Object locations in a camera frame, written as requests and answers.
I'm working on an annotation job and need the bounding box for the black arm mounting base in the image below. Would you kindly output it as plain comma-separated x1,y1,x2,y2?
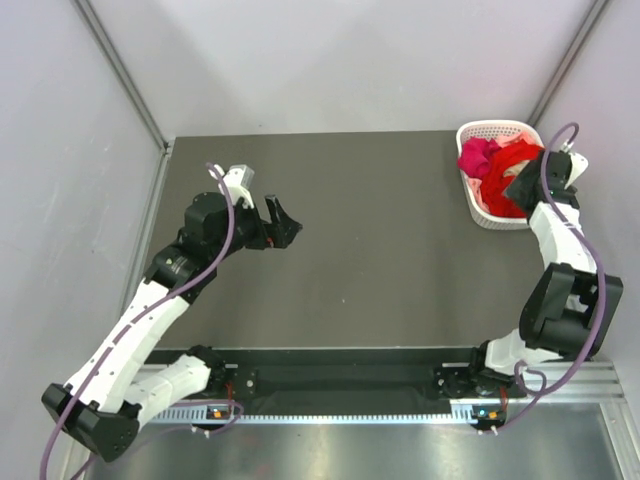
144,347,531,416

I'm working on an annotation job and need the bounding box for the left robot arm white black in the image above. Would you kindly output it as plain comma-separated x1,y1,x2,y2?
42,192,302,463

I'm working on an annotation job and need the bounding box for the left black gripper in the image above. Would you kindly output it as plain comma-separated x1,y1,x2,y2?
211,194,301,262

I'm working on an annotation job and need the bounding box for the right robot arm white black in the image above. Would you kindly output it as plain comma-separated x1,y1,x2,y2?
466,151,623,396

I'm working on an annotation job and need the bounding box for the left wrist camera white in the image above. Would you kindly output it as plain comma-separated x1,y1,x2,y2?
223,165,255,199

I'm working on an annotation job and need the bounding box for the magenta t shirt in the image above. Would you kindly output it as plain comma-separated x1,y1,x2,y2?
457,137,501,180

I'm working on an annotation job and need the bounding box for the red t shirt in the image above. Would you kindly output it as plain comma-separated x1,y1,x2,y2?
480,140,542,219

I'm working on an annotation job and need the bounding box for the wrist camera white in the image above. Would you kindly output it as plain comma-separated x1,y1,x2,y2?
223,165,255,199
561,140,589,189

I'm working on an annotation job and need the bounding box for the slotted cable duct rail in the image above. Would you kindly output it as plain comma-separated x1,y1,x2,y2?
149,402,506,426

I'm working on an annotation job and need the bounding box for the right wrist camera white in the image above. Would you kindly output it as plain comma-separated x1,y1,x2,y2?
561,140,589,189

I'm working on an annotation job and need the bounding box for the pink t shirt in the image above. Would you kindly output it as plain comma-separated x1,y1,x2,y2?
466,132,543,214

